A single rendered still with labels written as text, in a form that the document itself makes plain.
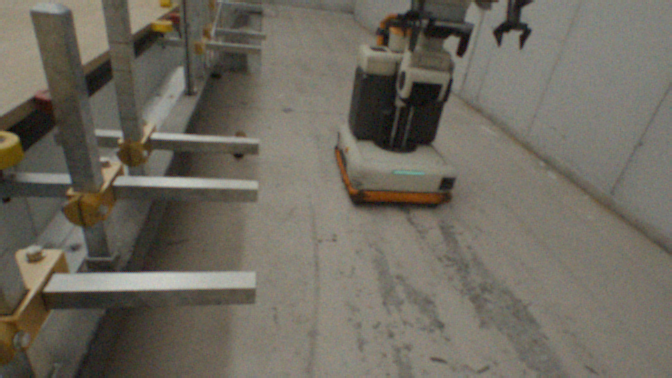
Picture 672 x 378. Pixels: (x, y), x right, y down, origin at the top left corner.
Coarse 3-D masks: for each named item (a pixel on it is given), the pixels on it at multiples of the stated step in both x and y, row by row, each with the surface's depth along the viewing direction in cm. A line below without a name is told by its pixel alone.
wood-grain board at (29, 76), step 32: (0, 0) 166; (32, 0) 175; (64, 0) 186; (96, 0) 198; (128, 0) 211; (0, 32) 121; (32, 32) 126; (96, 32) 137; (0, 64) 96; (32, 64) 99; (96, 64) 112; (0, 96) 79; (32, 96) 81; (0, 128) 71
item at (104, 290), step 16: (224, 272) 52; (240, 272) 52; (48, 288) 46; (64, 288) 46; (80, 288) 47; (96, 288) 47; (112, 288) 47; (128, 288) 48; (144, 288) 48; (160, 288) 48; (176, 288) 48; (192, 288) 49; (208, 288) 49; (224, 288) 50; (240, 288) 50; (48, 304) 47; (64, 304) 47; (80, 304) 47; (96, 304) 48; (112, 304) 48; (128, 304) 48; (144, 304) 49; (160, 304) 49; (176, 304) 50; (192, 304) 50; (208, 304) 50; (224, 304) 51; (240, 304) 51
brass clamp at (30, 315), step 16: (16, 256) 48; (48, 256) 49; (64, 256) 51; (32, 272) 47; (48, 272) 47; (64, 272) 51; (32, 288) 45; (32, 304) 44; (0, 320) 41; (16, 320) 41; (32, 320) 44; (0, 336) 40; (16, 336) 41; (32, 336) 44; (0, 352) 40
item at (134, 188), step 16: (16, 176) 65; (32, 176) 66; (48, 176) 67; (64, 176) 67; (0, 192) 64; (16, 192) 65; (32, 192) 65; (48, 192) 66; (64, 192) 66; (128, 192) 68; (144, 192) 68; (160, 192) 69; (176, 192) 69; (192, 192) 70; (208, 192) 70; (224, 192) 71; (240, 192) 71; (256, 192) 72
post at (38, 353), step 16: (0, 224) 39; (0, 240) 39; (0, 256) 39; (0, 272) 39; (16, 272) 42; (0, 288) 40; (16, 288) 42; (0, 304) 41; (16, 304) 42; (16, 352) 44; (32, 352) 46; (48, 352) 49; (0, 368) 45; (16, 368) 45; (32, 368) 46; (48, 368) 49
